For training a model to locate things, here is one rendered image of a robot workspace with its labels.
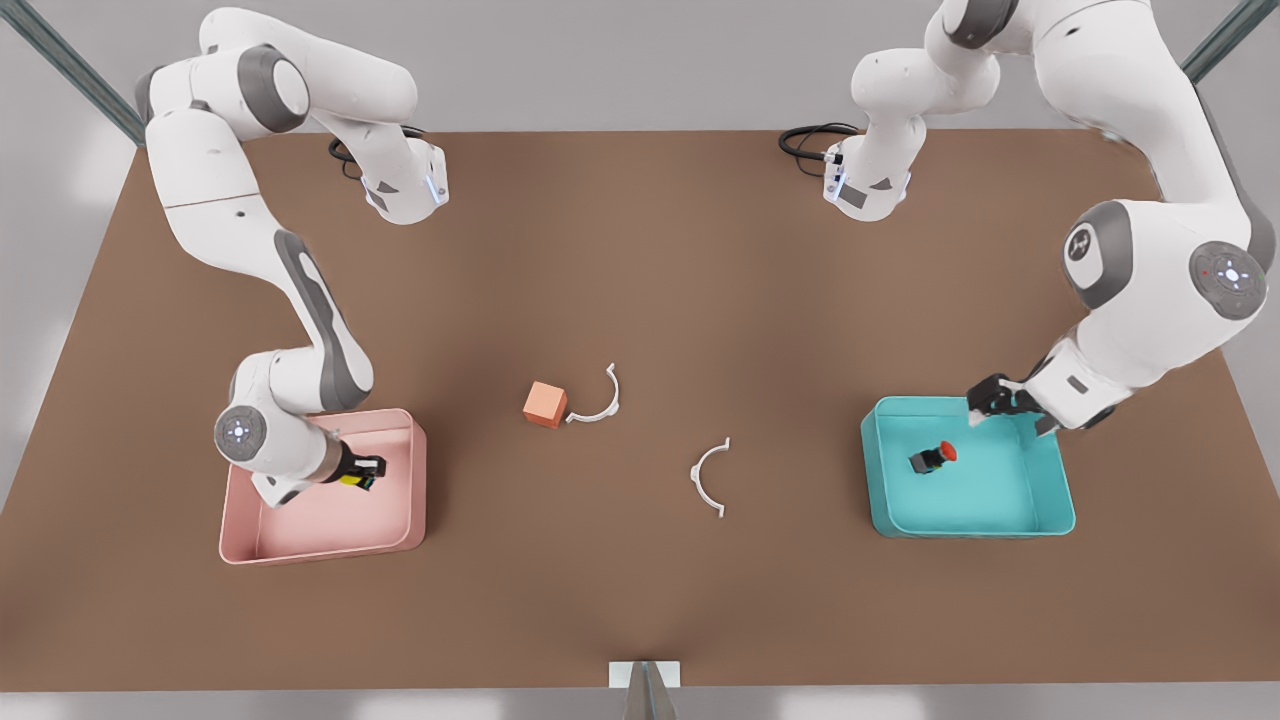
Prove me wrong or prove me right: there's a blue storage box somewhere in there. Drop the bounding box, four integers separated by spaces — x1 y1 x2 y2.
861 396 1076 539

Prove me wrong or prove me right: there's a pink storage box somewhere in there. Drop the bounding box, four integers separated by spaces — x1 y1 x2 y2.
219 408 428 566

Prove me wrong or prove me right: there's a white curved clip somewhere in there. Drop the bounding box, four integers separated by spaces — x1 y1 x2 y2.
566 363 621 424
689 438 731 519

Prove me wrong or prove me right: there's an orange cube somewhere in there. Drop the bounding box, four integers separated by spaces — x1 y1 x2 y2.
523 381 569 430

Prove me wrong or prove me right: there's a black cable loop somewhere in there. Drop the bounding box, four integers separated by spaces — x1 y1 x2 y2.
778 123 863 182
328 124 429 183

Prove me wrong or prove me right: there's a silver frame post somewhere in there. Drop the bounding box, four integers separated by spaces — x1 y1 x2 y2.
0 0 147 147
1180 0 1280 85
609 660 682 720

